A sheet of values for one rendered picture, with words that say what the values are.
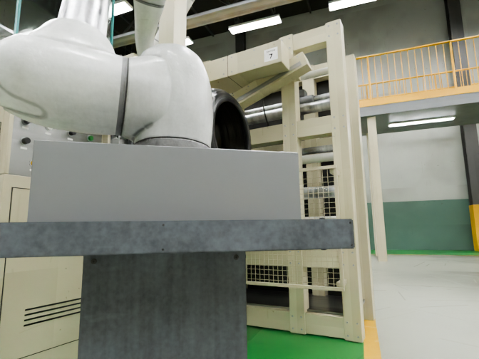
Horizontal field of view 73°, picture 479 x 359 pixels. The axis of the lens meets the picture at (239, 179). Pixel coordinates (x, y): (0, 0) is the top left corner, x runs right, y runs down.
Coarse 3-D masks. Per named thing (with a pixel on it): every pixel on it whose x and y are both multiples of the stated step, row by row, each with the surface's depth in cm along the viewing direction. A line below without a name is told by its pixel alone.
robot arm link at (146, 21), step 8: (136, 0) 104; (136, 8) 105; (144, 8) 104; (152, 8) 104; (160, 8) 106; (136, 16) 107; (144, 16) 106; (152, 16) 107; (136, 24) 109; (144, 24) 108; (152, 24) 109; (136, 32) 110; (144, 32) 110; (152, 32) 111; (136, 40) 112; (144, 40) 111; (152, 40) 113; (136, 48) 114; (144, 48) 112
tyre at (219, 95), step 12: (216, 96) 173; (228, 96) 184; (216, 108) 170; (228, 108) 204; (240, 108) 195; (216, 120) 213; (228, 120) 210; (240, 120) 206; (216, 132) 216; (228, 132) 214; (240, 132) 210; (216, 144) 167; (228, 144) 216; (240, 144) 211
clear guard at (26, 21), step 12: (24, 0) 160; (36, 0) 165; (48, 0) 171; (60, 0) 176; (24, 12) 159; (36, 12) 164; (48, 12) 170; (24, 24) 158; (36, 24) 164; (108, 24) 204; (108, 36) 203
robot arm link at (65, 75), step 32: (64, 0) 71; (96, 0) 73; (32, 32) 56; (64, 32) 58; (96, 32) 63; (0, 64) 52; (32, 64) 52; (64, 64) 54; (96, 64) 56; (0, 96) 54; (32, 96) 53; (64, 96) 54; (96, 96) 56; (64, 128) 59; (96, 128) 60
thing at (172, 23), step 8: (168, 0) 211; (176, 0) 211; (184, 0) 219; (168, 8) 211; (176, 8) 210; (184, 8) 218; (160, 16) 213; (168, 16) 210; (176, 16) 209; (184, 16) 217; (160, 24) 212; (168, 24) 209; (176, 24) 209; (184, 24) 216; (160, 32) 211; (168, 32) 208; (176, 32) 208; (184, 32) 215; (160, 40) 210; (168, 40) 207; (176, 40) 207; (184, 40) 215
